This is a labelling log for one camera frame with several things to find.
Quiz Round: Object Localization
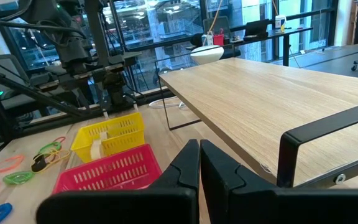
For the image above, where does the yellow plastic basket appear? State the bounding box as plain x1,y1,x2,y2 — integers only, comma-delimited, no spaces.
70,111,146,164

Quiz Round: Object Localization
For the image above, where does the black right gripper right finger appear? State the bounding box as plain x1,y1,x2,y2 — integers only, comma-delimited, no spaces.
200,139,358,224

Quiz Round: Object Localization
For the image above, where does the white mushroom lamp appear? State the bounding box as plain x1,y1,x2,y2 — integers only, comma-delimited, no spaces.
190,45,225,65

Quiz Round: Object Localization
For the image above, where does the red plastic basket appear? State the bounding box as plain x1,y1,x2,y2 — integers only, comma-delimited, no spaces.
52,143,163,195

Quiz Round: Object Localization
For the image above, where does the wooden riser shelf black frame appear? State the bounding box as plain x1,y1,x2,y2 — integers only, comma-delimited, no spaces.
154,39,358,190

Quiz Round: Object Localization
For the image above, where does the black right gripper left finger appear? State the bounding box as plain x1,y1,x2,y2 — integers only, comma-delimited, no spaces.
35,139,200,224

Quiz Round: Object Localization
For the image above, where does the black aluminium rig frame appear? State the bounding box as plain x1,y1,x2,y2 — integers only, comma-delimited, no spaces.
0,51,142,141

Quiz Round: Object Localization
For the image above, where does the yellow rubber band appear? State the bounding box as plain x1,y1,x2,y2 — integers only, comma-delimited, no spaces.
30,148,71,174

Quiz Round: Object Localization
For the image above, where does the green spiral wrist coil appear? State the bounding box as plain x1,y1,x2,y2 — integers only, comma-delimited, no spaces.
2,170,35,186

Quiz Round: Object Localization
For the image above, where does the red cup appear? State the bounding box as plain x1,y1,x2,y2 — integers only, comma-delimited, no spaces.
212,28,225,47

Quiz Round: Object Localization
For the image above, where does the black background desk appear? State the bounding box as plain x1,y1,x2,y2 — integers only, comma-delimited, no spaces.
194,26,314,67

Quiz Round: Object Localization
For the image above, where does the white lamp cable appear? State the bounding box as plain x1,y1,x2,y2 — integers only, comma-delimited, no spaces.
149,96,186,110

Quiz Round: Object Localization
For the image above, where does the black desk screen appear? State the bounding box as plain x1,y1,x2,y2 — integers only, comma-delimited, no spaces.
243,19,270,41

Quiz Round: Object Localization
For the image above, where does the orange rubber band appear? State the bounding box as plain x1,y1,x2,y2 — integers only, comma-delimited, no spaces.
0,154,25,174

